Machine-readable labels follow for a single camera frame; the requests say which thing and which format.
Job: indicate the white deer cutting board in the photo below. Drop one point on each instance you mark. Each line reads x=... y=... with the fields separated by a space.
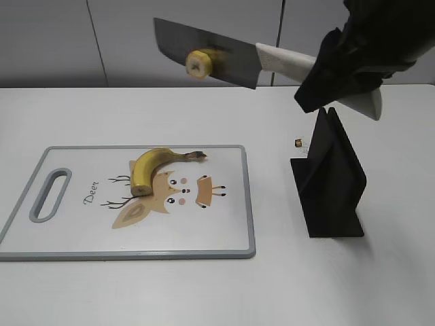
x=77 y=206

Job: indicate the black covered gripper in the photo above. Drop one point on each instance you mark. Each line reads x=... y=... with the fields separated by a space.
x=344 y=69

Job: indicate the black knife stand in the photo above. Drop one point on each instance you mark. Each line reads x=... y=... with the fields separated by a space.
x=330 y=181

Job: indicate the cut banana slice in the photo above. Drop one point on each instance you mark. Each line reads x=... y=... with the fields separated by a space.
x=204 y=62

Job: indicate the cleaver knife with white handle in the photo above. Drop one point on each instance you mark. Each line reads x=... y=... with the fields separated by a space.
x=244 y=61

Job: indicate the yellow banana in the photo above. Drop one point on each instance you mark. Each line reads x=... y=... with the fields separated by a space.
x=145 y=167

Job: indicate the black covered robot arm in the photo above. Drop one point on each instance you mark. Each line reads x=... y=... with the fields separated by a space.
x=379 y=38

